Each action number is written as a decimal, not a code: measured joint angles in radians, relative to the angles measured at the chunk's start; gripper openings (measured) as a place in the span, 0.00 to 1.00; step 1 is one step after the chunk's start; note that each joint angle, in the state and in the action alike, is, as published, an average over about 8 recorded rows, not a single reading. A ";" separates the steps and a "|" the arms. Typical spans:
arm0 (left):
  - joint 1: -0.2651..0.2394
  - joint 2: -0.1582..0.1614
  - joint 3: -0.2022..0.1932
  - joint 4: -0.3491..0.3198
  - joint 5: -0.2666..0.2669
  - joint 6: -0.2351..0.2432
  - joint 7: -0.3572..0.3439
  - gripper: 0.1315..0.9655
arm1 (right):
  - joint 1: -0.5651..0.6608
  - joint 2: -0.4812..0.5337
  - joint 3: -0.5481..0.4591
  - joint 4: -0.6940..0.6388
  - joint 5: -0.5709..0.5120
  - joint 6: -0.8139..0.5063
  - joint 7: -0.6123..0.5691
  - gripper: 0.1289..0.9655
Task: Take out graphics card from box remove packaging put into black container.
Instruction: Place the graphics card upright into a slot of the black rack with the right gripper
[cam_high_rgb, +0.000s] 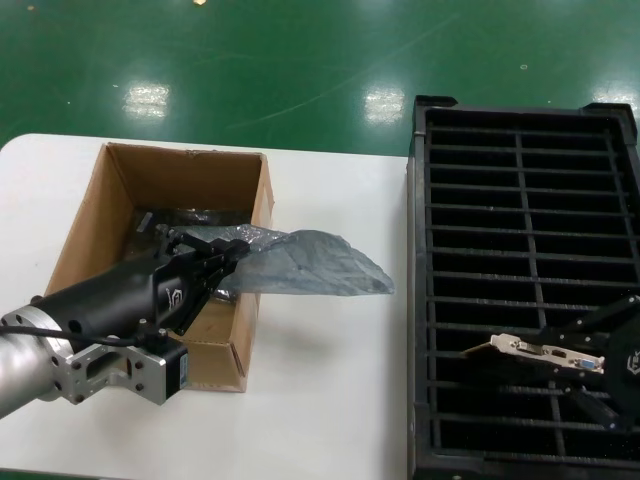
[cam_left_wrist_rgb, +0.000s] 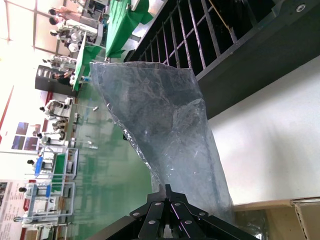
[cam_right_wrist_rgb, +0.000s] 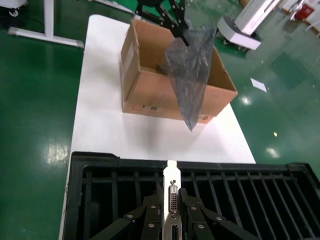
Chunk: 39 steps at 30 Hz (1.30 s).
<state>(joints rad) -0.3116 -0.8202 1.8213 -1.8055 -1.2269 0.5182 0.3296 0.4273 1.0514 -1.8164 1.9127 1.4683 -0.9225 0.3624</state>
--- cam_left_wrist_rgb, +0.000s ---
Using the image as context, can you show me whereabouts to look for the open brown cardboard box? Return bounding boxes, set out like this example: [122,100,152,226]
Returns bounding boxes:
[232,196,320,240]

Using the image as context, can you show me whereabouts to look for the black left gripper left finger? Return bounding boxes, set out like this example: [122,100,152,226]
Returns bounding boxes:
[93,184,168,240]

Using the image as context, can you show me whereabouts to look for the white humanoid robot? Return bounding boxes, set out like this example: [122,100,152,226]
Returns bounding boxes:
[39,98,76,121]

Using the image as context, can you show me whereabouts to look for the translucent grey antistatic bag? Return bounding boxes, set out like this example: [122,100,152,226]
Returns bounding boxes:
[89,61,236,225]

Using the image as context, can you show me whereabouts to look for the wall photo posters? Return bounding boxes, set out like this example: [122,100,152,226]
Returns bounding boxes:
[11,121,42,151]

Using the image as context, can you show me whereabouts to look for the green cloth covered table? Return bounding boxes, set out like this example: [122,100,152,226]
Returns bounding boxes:
[104,0,154,59]
[73,45,104,92]

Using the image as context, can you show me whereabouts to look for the black slotted divider container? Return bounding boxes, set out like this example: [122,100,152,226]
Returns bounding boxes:
[124,0,320,119]

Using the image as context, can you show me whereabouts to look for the person in black shirt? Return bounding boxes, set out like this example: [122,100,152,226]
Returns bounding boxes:
[51,71,74,87]

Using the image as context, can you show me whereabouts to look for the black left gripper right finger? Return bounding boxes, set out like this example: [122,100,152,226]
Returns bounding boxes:
[166,184,254,240]

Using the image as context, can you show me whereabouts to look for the black cabinet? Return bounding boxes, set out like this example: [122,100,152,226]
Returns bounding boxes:
[34,64,76,95]

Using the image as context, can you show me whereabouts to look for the white frame rack blue tray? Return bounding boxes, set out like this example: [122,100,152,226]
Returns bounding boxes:
[24,147,79,181]

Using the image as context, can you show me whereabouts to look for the bagged graphics card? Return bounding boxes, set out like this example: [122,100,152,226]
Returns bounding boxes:
[234,209,270,240]

